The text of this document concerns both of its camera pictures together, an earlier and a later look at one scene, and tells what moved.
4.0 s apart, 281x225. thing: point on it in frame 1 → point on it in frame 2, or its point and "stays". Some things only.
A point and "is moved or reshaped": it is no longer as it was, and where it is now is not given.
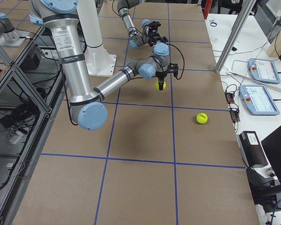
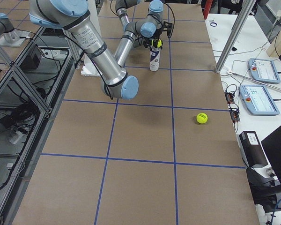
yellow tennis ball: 157,85 is moved or reshaped
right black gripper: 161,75 → 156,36
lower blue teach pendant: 258,100 stays
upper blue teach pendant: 263,70 stays
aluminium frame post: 247,8 stays
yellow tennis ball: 202,118 stays
